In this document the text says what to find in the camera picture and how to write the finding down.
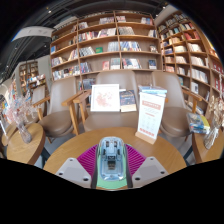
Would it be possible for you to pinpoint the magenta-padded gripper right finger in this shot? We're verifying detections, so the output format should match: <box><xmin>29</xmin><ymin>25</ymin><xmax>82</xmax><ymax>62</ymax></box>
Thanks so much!
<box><xmin>123</xmin><ymin>143</ymin><xmax>169</xmax><ymax>189</ymax></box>

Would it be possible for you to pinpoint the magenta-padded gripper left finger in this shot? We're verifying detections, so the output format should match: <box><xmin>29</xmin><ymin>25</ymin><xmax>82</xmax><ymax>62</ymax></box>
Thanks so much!
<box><xmin>54</xmin><ymin>143</ymin><xmax>100</xmax><ymax>190</ymax></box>

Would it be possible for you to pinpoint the translucent light blue computer mouse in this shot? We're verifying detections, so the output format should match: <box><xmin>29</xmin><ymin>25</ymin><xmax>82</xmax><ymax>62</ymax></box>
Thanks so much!
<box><xmin>96</xmin><ymin>136</ymin><xmax>128</xmax><ymax>182</ymax></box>

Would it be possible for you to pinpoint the green wavy-edged mouse pad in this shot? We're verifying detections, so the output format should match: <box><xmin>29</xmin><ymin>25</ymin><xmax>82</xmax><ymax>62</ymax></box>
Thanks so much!
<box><xmin>95</xmin><ymin>164</ymin><xmax>129</xmax><ymax>190</ymax></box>

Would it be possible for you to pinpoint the round wooden side table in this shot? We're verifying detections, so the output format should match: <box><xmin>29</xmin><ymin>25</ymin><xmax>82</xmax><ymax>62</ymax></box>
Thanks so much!
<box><xmin>191</xmin><ymin>128</ymin><xmax>224</xmax><ymax>164</ymax></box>
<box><xmin>1</xmin><ymin>122</ymin><xmax>47</xmax><ymax>166</ymax></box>

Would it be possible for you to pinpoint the white red sign on stand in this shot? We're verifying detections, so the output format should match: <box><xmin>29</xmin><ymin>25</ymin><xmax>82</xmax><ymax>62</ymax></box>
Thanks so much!
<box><xmin>134</xmin><ymin>92</ymin><xmax>167</xmax><ymax>145</ymax></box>

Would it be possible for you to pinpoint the brown leather armchair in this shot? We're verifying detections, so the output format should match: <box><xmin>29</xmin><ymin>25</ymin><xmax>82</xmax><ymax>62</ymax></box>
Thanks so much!
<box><xmin>151</xmin><ymin>70</ymin><xmax>203</xmax><ymax>139</ymax></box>
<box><xmin>33</xmin><ymin>76</ymin><xmax>81</xmax><ymax>139</ymax></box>
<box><xmin>61</xmin><ymin>69</ymin><xmax>168</xmax><ymax>136</ymax></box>

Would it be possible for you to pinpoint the glass vase with dried flowers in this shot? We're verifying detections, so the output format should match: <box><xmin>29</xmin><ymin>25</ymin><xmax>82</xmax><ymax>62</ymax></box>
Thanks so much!
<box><xmin>4</xmin><ymin>89</ymin><xmax>39</xmax><ymax>144</ymax></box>
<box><xmin>203</xmin><ymin>84</ymin><xmax>224</xmax><ymax>150</ymax></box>

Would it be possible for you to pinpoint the pile of wrapped books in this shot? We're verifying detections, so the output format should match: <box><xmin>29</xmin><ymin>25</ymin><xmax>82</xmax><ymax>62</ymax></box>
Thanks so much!
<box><xmin>185</xmin><ymin>111</ymin><xmax>212</xmax><ymax>135</ymax></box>

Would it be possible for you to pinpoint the dark blue book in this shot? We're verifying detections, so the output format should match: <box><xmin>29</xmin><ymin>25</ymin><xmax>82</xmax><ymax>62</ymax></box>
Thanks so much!
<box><xmin>119</xmin><ymin>89</ymin><xmax>138</xmax><ymax>113</ymax></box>

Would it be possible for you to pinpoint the white framed picture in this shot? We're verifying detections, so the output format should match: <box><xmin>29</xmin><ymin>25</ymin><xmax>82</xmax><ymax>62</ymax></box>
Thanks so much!
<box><xmin>89</xmin><ymin>83</ymin><xmax>121</xmax><ymax>113</ymax></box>

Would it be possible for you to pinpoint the stack of blue books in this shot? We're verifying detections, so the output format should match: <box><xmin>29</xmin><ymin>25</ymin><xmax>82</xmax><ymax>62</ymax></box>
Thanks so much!
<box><xmin>137</xmin><ymin>84</ymin><xmax>168</xmax><ymax>98</ymax></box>

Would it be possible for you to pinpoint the small distant wooden bookshelf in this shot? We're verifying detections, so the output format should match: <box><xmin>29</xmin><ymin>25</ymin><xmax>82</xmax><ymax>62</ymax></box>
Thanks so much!
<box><xmin>18</xmin><ymin>59</ymin><xmax>48</xmax><ymax>98</ymax></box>

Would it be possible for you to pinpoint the wooden bookshelf with yellow poster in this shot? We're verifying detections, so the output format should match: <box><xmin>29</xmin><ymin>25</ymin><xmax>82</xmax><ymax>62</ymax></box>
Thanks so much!
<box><xmin>156</xmin><ymin>10</ymin><xmax>224</xmax><ymax>118</ymax></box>

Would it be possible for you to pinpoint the wide wooden bookshelf unit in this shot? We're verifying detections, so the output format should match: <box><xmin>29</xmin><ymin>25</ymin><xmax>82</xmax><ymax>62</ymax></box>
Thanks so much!
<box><xmin>49</xmin><ymin>10</ymin><xmax>163</xmax><ymax>91</ymax></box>

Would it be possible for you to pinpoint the white hanging ceiling sign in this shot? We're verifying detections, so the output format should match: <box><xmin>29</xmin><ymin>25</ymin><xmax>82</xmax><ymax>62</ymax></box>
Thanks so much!
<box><xmin>11</xmin><ymin>25</ymin><xmax>55</xmax><ymax>43</ymax></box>

